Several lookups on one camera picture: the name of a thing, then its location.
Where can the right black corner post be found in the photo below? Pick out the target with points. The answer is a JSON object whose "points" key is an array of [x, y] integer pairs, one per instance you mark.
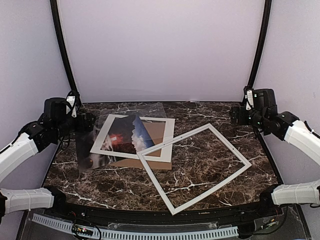
{"points": [[260, 44]]}

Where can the landscape photo print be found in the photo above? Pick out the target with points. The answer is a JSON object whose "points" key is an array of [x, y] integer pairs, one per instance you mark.
{"points": [[126, 135]]}

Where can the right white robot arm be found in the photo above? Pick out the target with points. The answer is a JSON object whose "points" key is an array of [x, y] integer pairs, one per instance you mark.
{"points": [[289, 128]]}

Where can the brown cardboard backing board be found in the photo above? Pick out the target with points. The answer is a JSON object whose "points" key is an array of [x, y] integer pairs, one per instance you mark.
{"points": [[156, 131]]}

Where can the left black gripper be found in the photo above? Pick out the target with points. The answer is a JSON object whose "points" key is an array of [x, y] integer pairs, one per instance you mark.
{"points": [[81, 128]]}

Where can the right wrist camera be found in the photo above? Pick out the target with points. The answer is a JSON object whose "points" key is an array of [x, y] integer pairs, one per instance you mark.
{"points": [[260, 100]]}

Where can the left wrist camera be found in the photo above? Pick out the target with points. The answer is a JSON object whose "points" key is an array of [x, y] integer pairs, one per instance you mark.
{"points": [[59, 108]]}

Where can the black front rail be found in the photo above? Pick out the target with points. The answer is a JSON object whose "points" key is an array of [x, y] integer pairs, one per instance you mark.
{"points": [[241, 214]]}

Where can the clear acrylic sheet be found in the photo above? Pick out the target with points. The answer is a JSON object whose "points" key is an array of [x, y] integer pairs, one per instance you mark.
{"points": [[102, 111]]}

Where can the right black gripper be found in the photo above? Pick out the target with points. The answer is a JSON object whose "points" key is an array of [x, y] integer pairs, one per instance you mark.
{"points": [[234, 114]]}

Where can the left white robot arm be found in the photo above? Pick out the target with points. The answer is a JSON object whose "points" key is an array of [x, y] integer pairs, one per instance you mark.
{"points": [[32, 139]]}

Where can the black corner post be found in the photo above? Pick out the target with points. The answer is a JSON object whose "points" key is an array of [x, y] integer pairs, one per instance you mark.
{"points": [[260, 44], [62, 45]]}

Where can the left black corner post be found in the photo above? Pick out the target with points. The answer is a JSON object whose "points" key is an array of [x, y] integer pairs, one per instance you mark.
{"points": [[62, 45]]}

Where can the white slotted cable duct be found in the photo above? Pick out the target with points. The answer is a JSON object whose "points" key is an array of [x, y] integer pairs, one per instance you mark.
{"points": [[65, 226]]}

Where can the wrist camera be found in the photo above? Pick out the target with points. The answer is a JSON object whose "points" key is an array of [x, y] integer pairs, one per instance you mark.
{"points": [[59, 108], [260, 100]]}

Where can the white photo mat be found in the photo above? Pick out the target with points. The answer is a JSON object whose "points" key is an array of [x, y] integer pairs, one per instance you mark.
{"points": [[168, 134]]}

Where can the white picture frame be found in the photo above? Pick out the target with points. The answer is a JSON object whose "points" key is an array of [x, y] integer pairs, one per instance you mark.
{"points": [[203, 162]]}

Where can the small circuit board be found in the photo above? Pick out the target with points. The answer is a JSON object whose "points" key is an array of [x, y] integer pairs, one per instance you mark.
{"points": [[81, 230]]}

